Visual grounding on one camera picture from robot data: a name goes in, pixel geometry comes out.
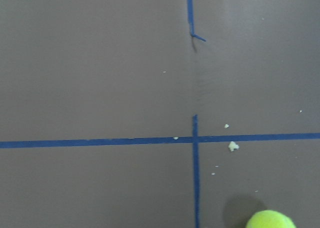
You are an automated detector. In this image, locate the blue tape line near ball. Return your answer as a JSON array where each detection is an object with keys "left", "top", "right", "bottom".
[{"left": 192, "top": 114, "right": 200, "bottom": 228}]

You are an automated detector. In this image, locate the blue tape line front crosswise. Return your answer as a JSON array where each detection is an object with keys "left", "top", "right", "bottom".
[{"left": 0, "top": 132, "right": 320, "bottom": 149}]

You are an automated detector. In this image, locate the yellow tennis ball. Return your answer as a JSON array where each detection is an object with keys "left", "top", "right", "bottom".
[{"left": 245, "top": 210, "right": 296, "bottom": 228}]

